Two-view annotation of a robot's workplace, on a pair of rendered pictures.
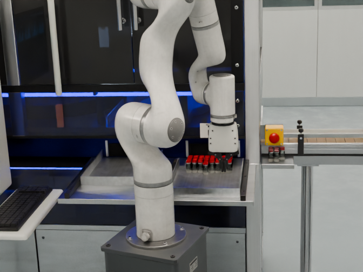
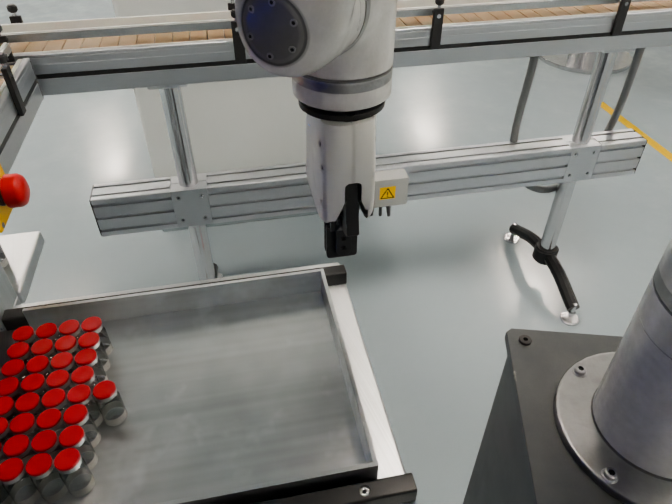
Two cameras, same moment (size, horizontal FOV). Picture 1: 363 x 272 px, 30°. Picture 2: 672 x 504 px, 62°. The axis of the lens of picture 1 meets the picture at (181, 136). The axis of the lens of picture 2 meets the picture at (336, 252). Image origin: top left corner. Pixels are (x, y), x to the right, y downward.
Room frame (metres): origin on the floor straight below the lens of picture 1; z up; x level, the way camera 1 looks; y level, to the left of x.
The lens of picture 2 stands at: (2.36, 0.29, 1.36)
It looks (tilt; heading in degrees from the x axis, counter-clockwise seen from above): 40 degrees down; 251
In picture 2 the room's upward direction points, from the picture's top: straight up
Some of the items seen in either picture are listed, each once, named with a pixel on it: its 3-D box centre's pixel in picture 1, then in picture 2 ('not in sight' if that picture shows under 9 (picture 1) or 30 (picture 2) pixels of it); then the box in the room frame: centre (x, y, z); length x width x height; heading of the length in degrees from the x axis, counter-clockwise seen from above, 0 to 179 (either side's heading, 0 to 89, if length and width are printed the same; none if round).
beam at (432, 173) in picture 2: not in sight; (385, 178); (1.77, -0.97, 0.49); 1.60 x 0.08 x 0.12; 172
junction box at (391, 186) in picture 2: not in sight; (385, 188); (1.80, -0.91, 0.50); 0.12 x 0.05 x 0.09; 172
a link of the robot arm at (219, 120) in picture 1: (223, 117); (341, 78); (2.20, -0.14, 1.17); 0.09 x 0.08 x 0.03; 82
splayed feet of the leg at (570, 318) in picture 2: not in sight; (542, 261); (1.17, -0.89, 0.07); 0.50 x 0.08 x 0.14; 82
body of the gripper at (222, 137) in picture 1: (223, 135); (341, 145); (2.20, -0.14, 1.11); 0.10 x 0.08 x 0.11; 82
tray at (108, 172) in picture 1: (123, 166); not in sight; (2.55, 0.23, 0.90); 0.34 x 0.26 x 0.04; 172
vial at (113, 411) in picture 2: (205, 168); (110, 403); (2.46, -0.09, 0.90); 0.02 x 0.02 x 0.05
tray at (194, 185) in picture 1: (207, 176); (180, 387); (2.39, -0.09, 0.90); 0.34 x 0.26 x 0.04; 172
